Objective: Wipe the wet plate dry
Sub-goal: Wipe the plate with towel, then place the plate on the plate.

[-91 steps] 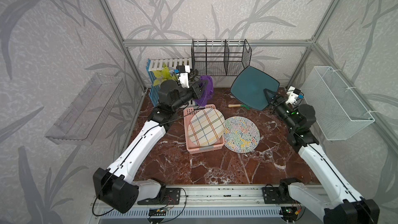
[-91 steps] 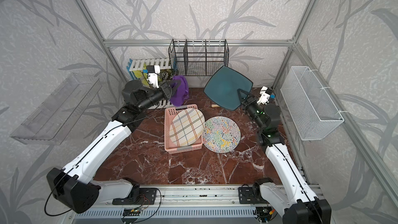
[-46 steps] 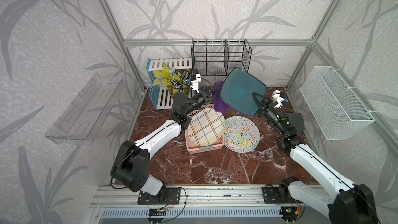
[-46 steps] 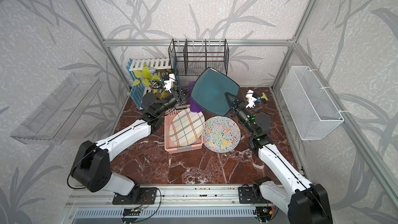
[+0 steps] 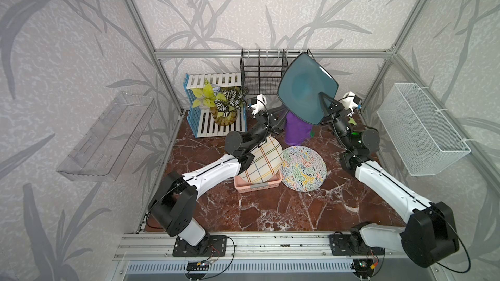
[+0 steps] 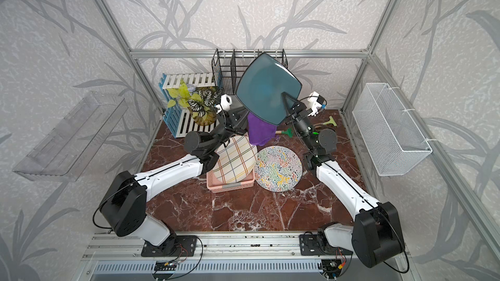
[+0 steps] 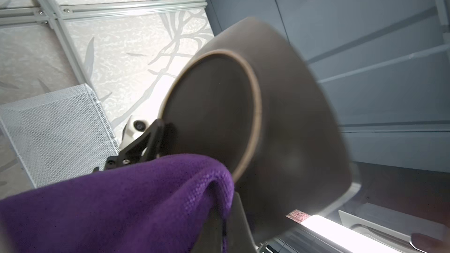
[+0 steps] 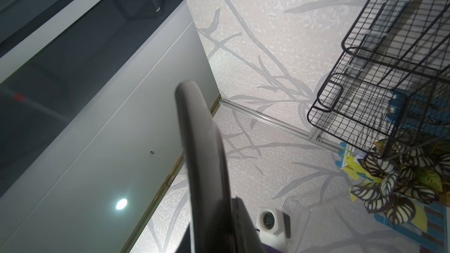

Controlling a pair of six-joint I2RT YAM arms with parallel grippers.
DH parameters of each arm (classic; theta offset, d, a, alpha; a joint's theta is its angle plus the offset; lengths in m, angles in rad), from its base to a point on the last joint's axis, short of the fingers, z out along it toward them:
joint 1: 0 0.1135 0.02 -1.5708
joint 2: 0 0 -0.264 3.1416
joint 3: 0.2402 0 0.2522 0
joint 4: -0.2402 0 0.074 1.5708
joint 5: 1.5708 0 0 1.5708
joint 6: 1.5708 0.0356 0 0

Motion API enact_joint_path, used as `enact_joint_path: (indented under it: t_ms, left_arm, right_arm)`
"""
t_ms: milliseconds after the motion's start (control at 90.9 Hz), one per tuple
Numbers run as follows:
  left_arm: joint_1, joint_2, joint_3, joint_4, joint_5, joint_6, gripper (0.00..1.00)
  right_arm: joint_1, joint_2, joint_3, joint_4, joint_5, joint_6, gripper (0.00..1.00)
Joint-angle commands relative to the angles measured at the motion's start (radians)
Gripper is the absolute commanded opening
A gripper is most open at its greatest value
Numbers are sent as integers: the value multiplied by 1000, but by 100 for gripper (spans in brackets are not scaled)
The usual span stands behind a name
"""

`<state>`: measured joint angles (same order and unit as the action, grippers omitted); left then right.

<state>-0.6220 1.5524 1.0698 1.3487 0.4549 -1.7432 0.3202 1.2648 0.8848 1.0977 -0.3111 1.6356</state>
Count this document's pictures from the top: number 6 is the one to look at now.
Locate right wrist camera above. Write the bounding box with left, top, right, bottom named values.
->
left=305, top=92, right=327, bottom=117

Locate pink plastic basket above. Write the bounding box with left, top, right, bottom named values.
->
left=207, top=165, right=255, bottom=193

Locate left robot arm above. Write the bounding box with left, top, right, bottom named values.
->
left=96, top=107, right=249, bottom=248

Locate clear plastic wall shelf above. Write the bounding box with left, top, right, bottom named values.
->
left=13, top=92, right=128, bottom=182

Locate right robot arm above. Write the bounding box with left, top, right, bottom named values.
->
left=281, top=92, right=405, bottom=267

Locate aluminium front rail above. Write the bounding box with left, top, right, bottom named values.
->
left=82, top=232, right=307, bottom=261

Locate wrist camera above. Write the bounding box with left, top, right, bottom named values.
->
left=305, top=92, right=327, bottom=117
left=217, top=94, right=233, bottom=113

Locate colourful mosaic round plate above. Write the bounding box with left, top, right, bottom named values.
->
left=254, top=146, right=303, bottom=193

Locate green rake wooden handle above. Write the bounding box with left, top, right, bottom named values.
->
left=276, top=127, right=294, bottom=138

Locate white wire wall basket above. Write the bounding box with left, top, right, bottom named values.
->
left=352, top=83, right=432, bottom=176

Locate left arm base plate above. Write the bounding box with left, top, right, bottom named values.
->
left=141, top=235, right=198, bottom=258

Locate dark teal square plate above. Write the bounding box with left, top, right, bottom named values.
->
left=235, top=53, right=302, bottom=126

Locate potted plant yellow pot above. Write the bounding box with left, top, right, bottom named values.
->
left=167, top=80, right=223, bottom=126

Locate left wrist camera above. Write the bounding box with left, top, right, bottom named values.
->
left=217, top=94, right=233, bottom=113

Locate striped white round plate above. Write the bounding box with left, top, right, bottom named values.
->
left=212, top=135, right=257, bottom=184

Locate black wire wall basket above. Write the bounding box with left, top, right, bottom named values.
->
left=211, top=48, right=289, bottom=96

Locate blue white slatted crate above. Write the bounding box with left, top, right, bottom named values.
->
left=159, top=73, right=217, bottom=138

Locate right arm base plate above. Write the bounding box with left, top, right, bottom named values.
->
left=299, top=232, right=333, bottom=256

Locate purple cloth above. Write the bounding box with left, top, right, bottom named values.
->
left=247, top=113, right=277, bottom=146

